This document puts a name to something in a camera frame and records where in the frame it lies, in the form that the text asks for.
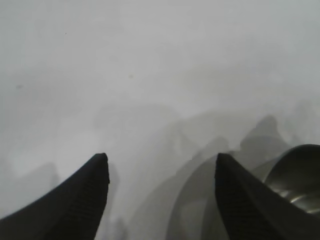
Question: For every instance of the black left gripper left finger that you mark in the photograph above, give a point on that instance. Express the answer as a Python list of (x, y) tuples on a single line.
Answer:
[(70, 200)]

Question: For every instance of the stainless steel mixing bowl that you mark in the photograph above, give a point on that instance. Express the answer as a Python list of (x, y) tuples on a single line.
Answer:
[(295, 170)]

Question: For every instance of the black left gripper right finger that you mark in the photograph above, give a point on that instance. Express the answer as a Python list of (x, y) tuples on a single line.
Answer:
[(250, 207)]

